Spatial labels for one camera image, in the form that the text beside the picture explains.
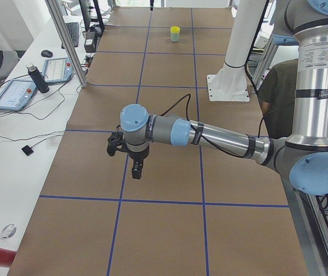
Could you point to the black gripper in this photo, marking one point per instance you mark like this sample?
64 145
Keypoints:
137 155

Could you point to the yellow plastic cup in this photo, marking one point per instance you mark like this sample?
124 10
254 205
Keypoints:
175 29

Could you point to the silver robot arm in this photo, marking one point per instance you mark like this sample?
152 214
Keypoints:
302 157

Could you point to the pale green plastic cup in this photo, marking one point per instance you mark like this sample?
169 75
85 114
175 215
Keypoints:
174 36

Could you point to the black monitor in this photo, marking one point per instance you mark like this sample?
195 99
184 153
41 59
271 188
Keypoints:
86 8

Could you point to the black electronics box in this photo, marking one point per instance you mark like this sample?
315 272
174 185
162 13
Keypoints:
90 43

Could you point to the black keyboard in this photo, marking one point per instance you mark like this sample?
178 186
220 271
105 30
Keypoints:
73 30

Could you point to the small black square pad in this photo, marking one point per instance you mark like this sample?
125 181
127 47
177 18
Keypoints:
27 150

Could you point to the black computer mouse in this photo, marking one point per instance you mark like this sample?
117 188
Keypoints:
46 53

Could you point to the far blue teach pendant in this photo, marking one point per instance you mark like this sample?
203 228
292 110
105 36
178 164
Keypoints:
57 70

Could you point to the blue teach pendant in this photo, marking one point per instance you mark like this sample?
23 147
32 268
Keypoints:
57 70
17 94

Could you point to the black water bottle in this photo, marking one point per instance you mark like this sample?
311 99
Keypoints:
37 78

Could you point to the white tape roll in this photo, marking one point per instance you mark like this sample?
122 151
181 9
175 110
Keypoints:
8 231

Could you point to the near blue teach pendant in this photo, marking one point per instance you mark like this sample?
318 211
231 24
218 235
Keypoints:
17 94

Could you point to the seated person in olive shirt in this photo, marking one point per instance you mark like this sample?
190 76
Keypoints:
276 97

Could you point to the aluminium frame post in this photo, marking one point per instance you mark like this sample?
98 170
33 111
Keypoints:
58 20

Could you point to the white camera mast pedestal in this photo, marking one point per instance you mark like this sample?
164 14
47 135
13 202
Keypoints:
230 83

